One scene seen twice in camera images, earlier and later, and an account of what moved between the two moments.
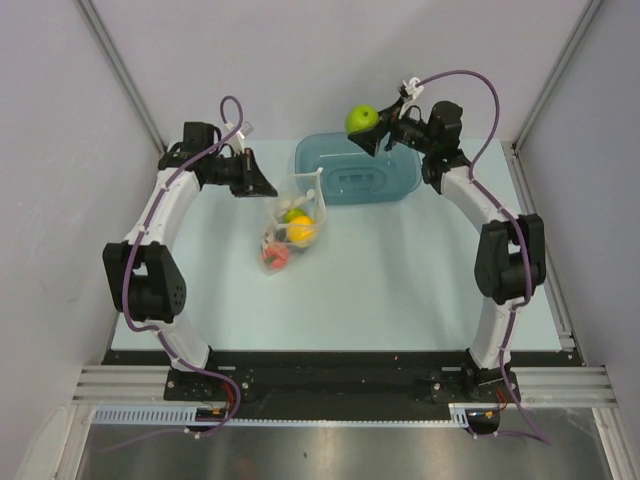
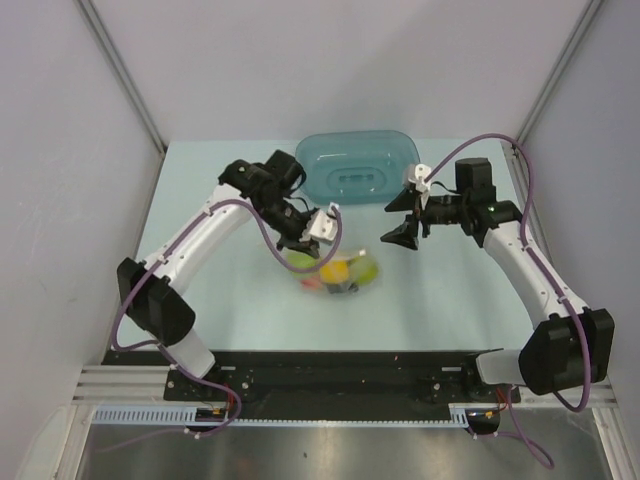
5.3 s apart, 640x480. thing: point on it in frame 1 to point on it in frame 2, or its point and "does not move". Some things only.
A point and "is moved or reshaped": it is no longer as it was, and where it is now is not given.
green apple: (361, 118) to (302, 260)
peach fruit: (276, 257) to (312, 283)
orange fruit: (301, 230) is moved or reshaped
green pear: (294, 213) is moved or reshaped
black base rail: (343, 377) does not move
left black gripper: (252, 182) to (310, 247)
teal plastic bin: (351, 174) does not move
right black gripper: (370, 140) to (406, 234)
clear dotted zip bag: (295, 223) is moved or reshaped
